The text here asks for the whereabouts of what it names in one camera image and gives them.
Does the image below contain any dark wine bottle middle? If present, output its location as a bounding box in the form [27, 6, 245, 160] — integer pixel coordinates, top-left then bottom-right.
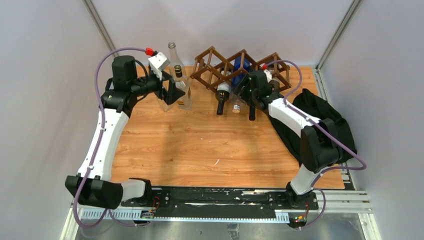
[248, 104, 256, 121]

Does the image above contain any dark wine bottle silver neck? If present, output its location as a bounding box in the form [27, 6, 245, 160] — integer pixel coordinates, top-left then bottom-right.
[267, 64, 281, 93]

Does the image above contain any brown wooden wine rack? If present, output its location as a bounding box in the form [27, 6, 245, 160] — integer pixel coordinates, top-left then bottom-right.
[190, 46, 292, 93]

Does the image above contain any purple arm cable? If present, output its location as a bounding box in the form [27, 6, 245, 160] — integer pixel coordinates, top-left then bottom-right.
[264, 59, 368, 229]
[73, 47, 157, 230]

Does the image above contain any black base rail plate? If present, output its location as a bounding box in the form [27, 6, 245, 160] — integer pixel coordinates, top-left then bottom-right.
[120, 186, 319, 223]

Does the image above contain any black cloth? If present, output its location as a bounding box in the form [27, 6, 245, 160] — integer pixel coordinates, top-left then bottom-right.
[268, 88, 358, 167]

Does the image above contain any clear whisky bottle black label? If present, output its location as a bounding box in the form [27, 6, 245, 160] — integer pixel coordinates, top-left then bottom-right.
[174, 64, 192, 110]

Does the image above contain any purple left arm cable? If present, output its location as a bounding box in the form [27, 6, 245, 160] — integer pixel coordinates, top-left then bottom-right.
[73, 47, 157, 230]

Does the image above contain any blue square bottle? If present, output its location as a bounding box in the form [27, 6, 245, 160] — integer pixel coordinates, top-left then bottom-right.
[228, 56, 253, 115]

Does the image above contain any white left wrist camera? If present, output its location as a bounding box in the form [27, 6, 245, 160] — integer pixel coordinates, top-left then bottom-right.
[148, 52, 170, 80]

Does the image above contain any dark wine bottle white label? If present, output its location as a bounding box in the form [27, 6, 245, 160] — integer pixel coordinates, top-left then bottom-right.
[215, 81, 231, 116]

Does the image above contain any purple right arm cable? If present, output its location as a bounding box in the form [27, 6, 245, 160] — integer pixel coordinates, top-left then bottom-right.
[264, 59, 368, 229]

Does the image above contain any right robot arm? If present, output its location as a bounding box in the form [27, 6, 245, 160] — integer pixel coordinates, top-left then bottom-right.
[234, 70, 343, 209]

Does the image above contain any clear bottle with dark label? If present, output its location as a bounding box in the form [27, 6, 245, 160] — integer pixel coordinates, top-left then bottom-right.
[168, 41, 187, 77]

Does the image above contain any tall clear glass bottle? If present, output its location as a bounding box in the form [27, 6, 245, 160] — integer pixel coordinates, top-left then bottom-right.
[157, 94, 173, 112]

